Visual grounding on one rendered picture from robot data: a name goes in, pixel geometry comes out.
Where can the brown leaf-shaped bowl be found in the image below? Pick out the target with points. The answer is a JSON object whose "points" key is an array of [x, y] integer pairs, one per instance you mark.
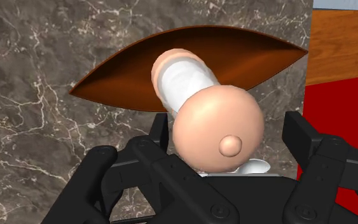
{"points": [[119, 86]]}

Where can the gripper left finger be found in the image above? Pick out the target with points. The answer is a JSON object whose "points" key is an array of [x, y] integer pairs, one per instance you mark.
{"points": [[154, 180]]}

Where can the red robot stand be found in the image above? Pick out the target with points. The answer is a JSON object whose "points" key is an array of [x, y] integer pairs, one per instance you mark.
{"points": [[346, 105]]}

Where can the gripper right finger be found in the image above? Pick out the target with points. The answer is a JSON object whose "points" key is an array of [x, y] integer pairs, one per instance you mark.
{"points": [[318, 173]]}

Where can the pink and white bald figure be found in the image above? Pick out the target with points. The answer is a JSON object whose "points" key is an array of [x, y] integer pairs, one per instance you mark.
{"points": [[212, 124]]}

